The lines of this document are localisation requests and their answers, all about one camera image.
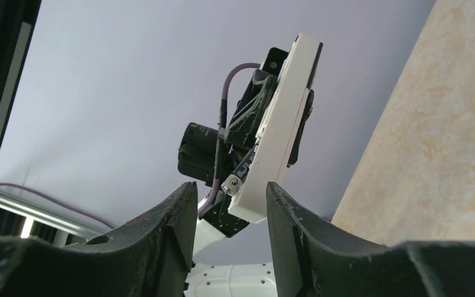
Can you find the long white remote control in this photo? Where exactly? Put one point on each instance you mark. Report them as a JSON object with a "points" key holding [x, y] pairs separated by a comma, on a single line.
{"points": [[277, 132]]}

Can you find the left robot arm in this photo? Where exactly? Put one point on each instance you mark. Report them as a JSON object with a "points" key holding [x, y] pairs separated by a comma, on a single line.
{"points": [[205, 156]]}

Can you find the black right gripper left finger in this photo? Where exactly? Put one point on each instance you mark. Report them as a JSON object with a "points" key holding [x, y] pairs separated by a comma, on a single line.
{"points": [[150, 255]]}

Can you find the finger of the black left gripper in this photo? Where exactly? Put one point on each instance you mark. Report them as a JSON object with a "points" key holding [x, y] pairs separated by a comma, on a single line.
{"points": [[250, 110], [297, 141]]}

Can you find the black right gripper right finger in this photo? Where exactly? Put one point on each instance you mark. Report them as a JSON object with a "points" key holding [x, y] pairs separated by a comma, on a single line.
{"points": [[313, 257]]}

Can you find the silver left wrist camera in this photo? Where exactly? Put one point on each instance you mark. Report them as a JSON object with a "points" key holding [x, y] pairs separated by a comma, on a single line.
{"points": [[274, 61]]}

